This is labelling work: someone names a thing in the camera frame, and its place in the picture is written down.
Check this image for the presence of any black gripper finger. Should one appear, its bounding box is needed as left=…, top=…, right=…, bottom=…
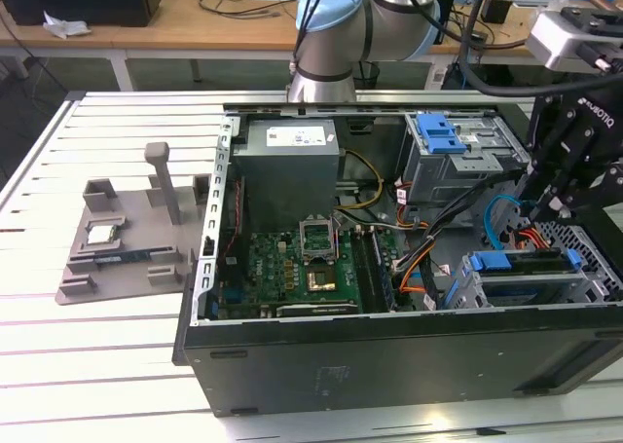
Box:
left=547, top=164, right=623, bottom=219
left=523, top=95, right=593, bottom=221

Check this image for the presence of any orange wire bundle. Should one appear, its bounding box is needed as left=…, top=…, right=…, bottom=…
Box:
left=505, top=213, right=561, bottom=257

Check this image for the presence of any blue wire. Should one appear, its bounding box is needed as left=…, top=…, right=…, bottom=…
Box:
left=484, top=194, right=532, bottom=252

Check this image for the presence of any hard disk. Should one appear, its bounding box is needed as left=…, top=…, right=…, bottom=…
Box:
left=440, top=247, right=584, bottom=311

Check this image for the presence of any metal disk bay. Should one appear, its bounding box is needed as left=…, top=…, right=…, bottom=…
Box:
left=445, top=247, right=609, bottom=311

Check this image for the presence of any blue plastic latch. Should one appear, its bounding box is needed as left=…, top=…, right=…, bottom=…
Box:
left=417, top=114, right=467, bottom=155

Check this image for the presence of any metal drive cage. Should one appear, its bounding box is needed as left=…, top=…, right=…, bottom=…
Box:
left=401, top=113, right=532, bottom=205

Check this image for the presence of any small black cube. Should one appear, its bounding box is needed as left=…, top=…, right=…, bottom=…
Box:
left=481, top=0, right=515, bottom=24

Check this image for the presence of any black computer tower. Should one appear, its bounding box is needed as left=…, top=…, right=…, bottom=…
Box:
left=435, top=0, right=458, bottom=45

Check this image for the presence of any black waste basket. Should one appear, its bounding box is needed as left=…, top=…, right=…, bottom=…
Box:
left=352, top=61, right=382, bottom=90

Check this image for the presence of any installed RAM stick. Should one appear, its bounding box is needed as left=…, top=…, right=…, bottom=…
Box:
left=369, top=227, right=394, bottom=313

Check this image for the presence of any black RAM slot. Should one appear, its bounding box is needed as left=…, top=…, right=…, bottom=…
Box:
left=350, top=226, right=374, bottom=314

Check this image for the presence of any grey power supply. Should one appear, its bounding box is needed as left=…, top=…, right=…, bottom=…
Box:
left=231, top=119, right=347, bottom=233

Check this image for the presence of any CPU socket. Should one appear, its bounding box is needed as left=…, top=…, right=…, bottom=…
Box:
left=305, top=262, right=338, bottom=292

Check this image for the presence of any metal socket cover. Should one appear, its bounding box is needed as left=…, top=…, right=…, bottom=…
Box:
left=297, top=216, right=338, bottom=263

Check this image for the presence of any black PC case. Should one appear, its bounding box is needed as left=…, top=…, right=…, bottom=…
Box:
left=170, top=90, right=623, bottom=419

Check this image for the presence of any black expansion card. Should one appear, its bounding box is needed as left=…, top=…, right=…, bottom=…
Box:
left=275, top=302, right=361, bottom=317

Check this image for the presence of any green motherboard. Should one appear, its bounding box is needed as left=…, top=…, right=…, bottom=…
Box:
left=213, top=208, right=416, bottom=320

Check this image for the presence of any grey parts rack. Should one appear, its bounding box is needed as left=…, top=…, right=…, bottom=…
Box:
left=54, top=141, right=211, bottom=307

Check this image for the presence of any dark blue RAM stick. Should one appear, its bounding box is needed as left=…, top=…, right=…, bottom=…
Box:
left=94, top=250, right=152, bottom=265

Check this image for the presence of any silver CPU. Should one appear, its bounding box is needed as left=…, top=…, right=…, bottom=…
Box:
left=86, top=226, right=121, bottom=245

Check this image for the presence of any large black box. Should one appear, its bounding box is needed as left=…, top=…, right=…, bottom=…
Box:
left=0, top=0, right=162, bottom=28

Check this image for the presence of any crumpled white paper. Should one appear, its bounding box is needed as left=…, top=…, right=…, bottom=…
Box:
left=42, top=10, right=92, bottom=40

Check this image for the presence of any thick black cable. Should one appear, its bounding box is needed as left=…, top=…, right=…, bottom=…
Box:
left=457, top=0, right=623, bottom=98

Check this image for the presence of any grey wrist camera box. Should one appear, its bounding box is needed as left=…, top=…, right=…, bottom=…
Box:
left=528, top=5, right=623, bottom=73

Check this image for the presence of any black cable bundle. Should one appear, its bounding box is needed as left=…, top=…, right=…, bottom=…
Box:
left=388, top=167, right=530, bottom=274

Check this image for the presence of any yellow wire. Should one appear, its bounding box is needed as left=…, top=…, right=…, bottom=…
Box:
left=340, top=148, right=385, bottom=210

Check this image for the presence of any orange flat wire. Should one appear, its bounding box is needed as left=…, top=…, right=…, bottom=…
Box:
left=396, top=255, right=439, bottom=294

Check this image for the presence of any locking lever wire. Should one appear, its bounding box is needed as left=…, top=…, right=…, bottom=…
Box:
left=330, top=212, right=343, bottom=267

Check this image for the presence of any red wire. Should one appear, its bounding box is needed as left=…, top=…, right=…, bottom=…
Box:
left=218, top=177, right=244, bottom=269

